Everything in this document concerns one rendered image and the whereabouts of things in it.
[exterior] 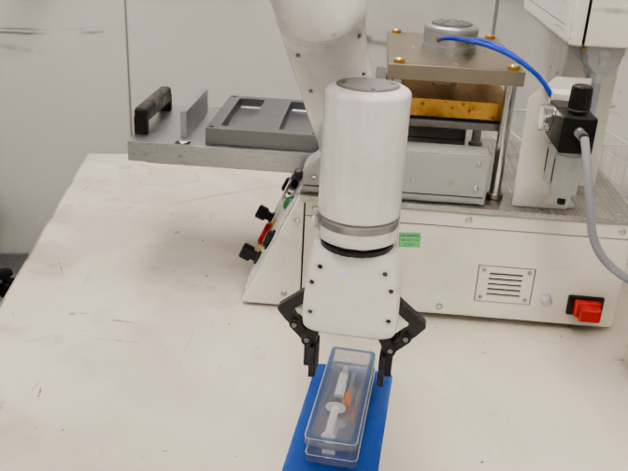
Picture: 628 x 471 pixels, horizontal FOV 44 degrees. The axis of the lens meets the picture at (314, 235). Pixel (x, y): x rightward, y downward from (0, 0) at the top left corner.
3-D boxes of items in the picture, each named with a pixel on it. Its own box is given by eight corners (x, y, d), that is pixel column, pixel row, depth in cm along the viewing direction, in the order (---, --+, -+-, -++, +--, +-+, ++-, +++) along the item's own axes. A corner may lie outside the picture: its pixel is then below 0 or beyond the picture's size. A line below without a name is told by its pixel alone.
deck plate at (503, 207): (579, 149, 136) (580, 144, 135) (639, 226, 104) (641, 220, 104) (319, 131, 138) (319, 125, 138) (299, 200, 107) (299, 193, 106)
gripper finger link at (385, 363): (380, 335, 82) (376, 387, 85) (411, 338, 82) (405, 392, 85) (383, 320, 85) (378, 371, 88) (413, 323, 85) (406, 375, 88)
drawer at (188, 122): (336, 137, 132) (339, 92, 129) (328, 180, 112) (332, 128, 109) (166, 125, 134) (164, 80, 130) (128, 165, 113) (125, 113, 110)
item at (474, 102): (490, 97, 126) (498, 38, 122) (509, 135, 106) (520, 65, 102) (384, 91, 127) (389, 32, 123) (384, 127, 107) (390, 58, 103)
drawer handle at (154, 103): (172, 109, 129) (171, 85, 127) (147, 135, 115) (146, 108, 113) (160, 108, 129) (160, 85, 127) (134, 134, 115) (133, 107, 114)
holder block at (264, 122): (327, 116, 130) (328, 101, 128) (318, 151, 111) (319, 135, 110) (230, 109, 130) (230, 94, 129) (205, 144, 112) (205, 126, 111)
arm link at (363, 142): (312, 192, 83) (322, 227, 75) (319, 70, 78) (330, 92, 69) (390, 193, 84) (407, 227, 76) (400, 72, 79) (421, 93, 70)
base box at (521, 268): (561, 239, 142) (578, 149, 135) (617, 348, 108) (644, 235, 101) (272, 217, 145) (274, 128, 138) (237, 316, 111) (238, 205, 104)
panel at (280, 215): (270, 219, 143) (317, 134, 136) (243, 295, 116) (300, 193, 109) (261, 214, 143) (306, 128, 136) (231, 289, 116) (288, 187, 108)
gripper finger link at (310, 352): (287, 322, 84) (285, 375, 87) (316, 326, 83) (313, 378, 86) (293, 308, 87) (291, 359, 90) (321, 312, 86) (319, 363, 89)
